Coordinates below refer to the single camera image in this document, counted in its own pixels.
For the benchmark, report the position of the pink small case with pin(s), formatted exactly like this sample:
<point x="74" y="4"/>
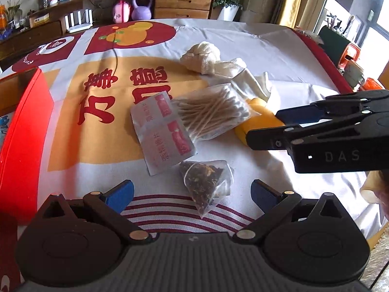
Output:
<point x="121" y="12"/>

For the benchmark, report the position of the white knotted towel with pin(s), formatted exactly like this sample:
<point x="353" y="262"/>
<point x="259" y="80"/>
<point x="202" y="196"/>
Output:
<point x="203" y="54"/>

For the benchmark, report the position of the person's right hand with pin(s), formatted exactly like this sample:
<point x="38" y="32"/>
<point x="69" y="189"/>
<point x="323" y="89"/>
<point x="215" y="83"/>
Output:
<point x="373" y="188"/>

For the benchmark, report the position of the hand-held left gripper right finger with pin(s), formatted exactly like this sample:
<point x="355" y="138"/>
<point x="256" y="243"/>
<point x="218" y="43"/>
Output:
<point x="264" y="196"/>

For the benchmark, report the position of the purple kettlebell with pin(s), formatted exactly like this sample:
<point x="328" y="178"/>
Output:
<point x="141" y="12"/>

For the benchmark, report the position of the pale green mug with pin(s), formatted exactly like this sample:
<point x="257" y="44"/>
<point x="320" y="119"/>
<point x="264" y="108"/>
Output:
<point x="354" y="73"/>

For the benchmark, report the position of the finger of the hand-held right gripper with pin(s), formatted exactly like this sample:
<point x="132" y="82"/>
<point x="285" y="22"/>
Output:
<point x="301" y="115"/>
<point x="267" y="138"/>

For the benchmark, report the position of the clear pyramid tea bag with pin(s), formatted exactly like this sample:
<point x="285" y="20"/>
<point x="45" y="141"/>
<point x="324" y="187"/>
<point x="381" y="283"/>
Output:
<point x="200" y="182"/>

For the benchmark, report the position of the red tin lid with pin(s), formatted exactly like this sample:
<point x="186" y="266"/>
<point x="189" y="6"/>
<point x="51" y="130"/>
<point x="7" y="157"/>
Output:
<point x="7" y="249"/>

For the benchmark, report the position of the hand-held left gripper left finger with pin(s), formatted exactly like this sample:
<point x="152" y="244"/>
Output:
<point x="120" y="196"/>

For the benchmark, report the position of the yellow plastic object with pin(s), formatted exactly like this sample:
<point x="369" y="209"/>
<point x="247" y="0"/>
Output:
<point x="258" y="120"/>

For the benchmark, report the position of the printed white red tablecloth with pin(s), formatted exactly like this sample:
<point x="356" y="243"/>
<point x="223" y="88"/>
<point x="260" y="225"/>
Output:
<point x="273" y="51"/>

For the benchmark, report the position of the small beige box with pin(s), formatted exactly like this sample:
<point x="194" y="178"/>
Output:
<point x="39" y="21"/>

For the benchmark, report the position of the wooden television cabinet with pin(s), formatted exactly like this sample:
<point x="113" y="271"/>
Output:
<point x="182" y="3"/>

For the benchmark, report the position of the red tin box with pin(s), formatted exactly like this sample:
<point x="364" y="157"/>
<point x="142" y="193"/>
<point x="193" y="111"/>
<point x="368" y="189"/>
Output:
<point x="27" y="158"/>

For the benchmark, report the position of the green utensil holder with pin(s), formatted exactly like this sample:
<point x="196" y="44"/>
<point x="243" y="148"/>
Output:
<point x="331" y="45"/>

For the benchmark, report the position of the white smooth cloth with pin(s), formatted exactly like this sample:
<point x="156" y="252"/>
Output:
<point x="252" y="85"/>

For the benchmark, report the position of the white router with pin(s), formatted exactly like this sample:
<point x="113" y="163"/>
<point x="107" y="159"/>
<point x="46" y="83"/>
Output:
<point x="79" y="24"/>

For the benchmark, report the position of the gold patterned table cover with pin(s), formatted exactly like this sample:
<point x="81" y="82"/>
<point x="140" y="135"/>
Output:
<point x="378" y="264"/>

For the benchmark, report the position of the white red wipe packets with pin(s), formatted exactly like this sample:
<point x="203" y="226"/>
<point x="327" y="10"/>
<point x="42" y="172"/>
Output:
<point x="155" y="140"/>

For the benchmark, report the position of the yellow curtain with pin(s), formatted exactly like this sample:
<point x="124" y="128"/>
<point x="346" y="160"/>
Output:
<point x="291" y="0"/>

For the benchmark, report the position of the small leafy potted plant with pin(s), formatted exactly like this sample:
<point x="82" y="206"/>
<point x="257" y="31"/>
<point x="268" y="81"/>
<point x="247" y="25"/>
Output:
<point x="13" y="15"/>

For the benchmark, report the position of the bag of cotton swabs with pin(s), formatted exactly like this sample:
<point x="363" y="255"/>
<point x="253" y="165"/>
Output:
<point x="212" y="109"/>

